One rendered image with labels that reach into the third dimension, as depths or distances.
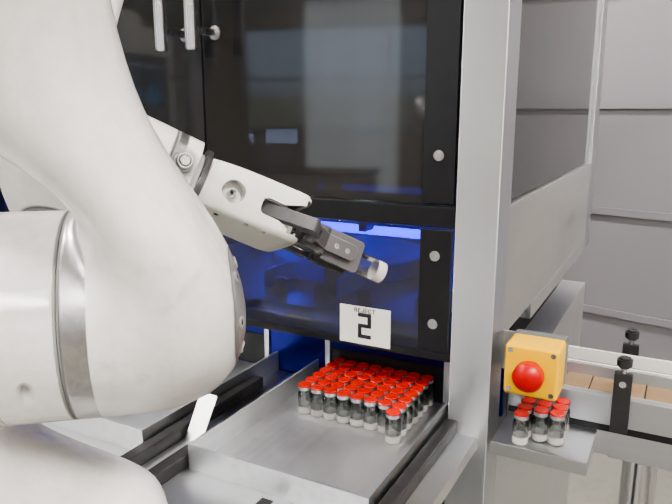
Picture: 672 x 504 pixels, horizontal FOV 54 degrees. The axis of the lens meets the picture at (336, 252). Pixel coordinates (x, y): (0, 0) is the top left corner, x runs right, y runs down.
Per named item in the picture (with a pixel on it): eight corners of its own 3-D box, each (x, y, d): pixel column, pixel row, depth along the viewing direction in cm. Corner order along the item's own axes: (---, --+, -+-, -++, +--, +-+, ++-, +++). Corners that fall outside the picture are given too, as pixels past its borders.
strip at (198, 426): (203, 428, 97) (201, 391, 95) (219, 433, 95) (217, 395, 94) (133, 474, 84) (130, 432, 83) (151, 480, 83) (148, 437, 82)
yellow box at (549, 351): (514, 374, 96) (517, 327, 95) (565, 383, 93) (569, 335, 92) (501, 393, 90) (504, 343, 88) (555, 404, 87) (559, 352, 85)
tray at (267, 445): (317, 377, 115) (316, 358, 114) (460, 408, 103) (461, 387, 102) (189, 468, 86) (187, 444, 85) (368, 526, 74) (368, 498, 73)
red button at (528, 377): (516, 381, 90) (517, 354, 89) (546, 387, 88) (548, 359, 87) (509, 392, 87) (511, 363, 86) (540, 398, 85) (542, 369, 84)
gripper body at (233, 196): (209, 132, 56) (322, 187, 60) (188, 158, 66) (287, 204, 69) (175, 211, 54) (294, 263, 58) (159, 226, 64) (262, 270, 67)
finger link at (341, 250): (315, 212, 60) (376, 241, 62) (304, 217, 63) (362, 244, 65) (304, 244, 60) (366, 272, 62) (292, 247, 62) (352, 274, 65)
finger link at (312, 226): (304, 206, 56) (332, 231, 60) (235, 194, 60) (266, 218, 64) (299, 218, 56) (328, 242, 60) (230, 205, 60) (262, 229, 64)
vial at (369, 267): (374, 283, 68) (339, 267, 66) (381, 264, 68) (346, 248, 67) (384, 283, 66) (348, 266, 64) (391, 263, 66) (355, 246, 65)
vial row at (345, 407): (302, 407, 103) (302, 379, 102) (408, 432, 95) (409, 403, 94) (295, 412, 101) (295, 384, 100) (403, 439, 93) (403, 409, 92)
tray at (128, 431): (169, 345, 131) (168, 329, 130) (278, 369, 119) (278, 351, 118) (18, 413, 101) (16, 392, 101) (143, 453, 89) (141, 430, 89)
